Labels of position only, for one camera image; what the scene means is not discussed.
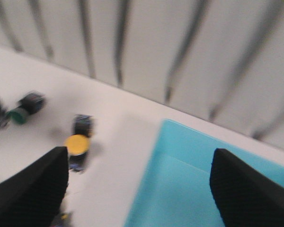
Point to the left green push button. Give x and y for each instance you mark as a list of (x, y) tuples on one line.
[(30, 104)]

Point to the yellow push button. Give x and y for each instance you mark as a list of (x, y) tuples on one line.
[(78, 150), (62, 220)]

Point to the right green push button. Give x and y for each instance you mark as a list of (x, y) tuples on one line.
[(83, 125)]

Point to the white pleated curtain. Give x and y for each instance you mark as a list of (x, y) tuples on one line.
[(218, 60)]

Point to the green push button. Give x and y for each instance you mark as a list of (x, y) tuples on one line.
[(83, 125), (30, 104)]

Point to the lying yellow push button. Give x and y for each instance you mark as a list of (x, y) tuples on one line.
[(62, 220)]

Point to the blue plastic box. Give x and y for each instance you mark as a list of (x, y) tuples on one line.
[(174, 190)]

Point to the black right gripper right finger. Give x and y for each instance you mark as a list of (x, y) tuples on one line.
[(244, 197)]

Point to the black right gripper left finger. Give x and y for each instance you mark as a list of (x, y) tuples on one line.
[(33, 196)]

